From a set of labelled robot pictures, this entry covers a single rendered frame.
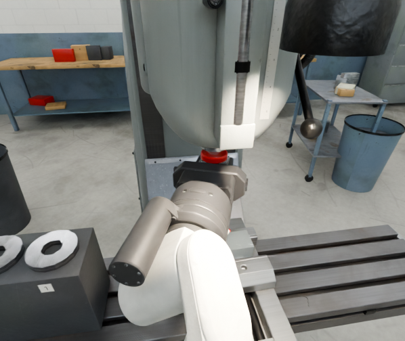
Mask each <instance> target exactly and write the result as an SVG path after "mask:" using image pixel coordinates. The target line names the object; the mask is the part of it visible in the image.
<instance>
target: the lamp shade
mask: <svg viewBox="0 0 405 341"><path fill-rule="evenodd" d="M401 6H402V0H288V1H287V3H286V6H285V10H284V18H283V23H282V32H281V38H280V46H279V49H281V50H284V51H289V52H293V53H302V54H309V55H325V56H341V57H364V56H375V55H383V54H384V53H385V51H386V49H387V46H388V43H389V40H390V37H391V34H392V32H393V28H394V26H395V23H396V20H397V18H398V14H399V12H400V9H401Z"/></svg>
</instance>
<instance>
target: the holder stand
mask: <svg viewBox="0 0 405 341"><path fill-rule="evenodd" d="M109 285H110V278H109V276H108V272H107V269H106V265H105V263H104V259H103V256H102V253H101V250H100V246H99V244H98V240H97V237H96V235H95V231H94V228H93V227H89V228H82V229H68V230H58V231H48V232H40V233H27V234H20V235H4V236H0V341H27V340H36V339H41V338H49V337H54V336H63V335H69V334H77V333H82V332H91V331H96V330H101V328H102V323H103V319H104V311H105V308H106V301H107V296H108V289H109Z"/></svg>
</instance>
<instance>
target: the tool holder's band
mask: <svg viewBox="0 0 405 341"><path fill-rule="evenodd" d="M200 157H201V159H202V160H203V161H205V162H208V163H211V164H217V163H221V162H224V161H226V160H227V158H228V152H227V151H226V150H224V151H222V152H221V153H220V154H217V155H212V154H209V153H208V151H205V150H202V151H201V153H200Z"/></svg>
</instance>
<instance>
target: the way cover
mask: <svg viewBox="0 0 405 341"><path fill-rule="evenodd" d="M198 157H199V156H182V157H172V158H154V159H144V161H145V169H146V183H147V192H148V201H150V199H151V198H153V197H156V196H161V197H164V198H167V199H168V200H170V199H171V197H172V194H173V193H174V191H175V190H176V188H174V186H173V173H174V172H173V168H174V166H179V165H180V164H181V163H182V162H183V161H192V162H196V160H197V159H198ZM229 157H232V158H233V159H234V160H233V166H239V163H238V152H237V153H228V158H229ZM234 164H235V165H234ZM236 164H237V165H236ZM162 184H163V185H162ZM160 188H162V189H160ZM230 218H231V219H235V218H242V220H243V223H244V217H243V211H242V202H241V198H239V199H237V200H236V201H233V204H232V212H231V217H230Z"/></svg>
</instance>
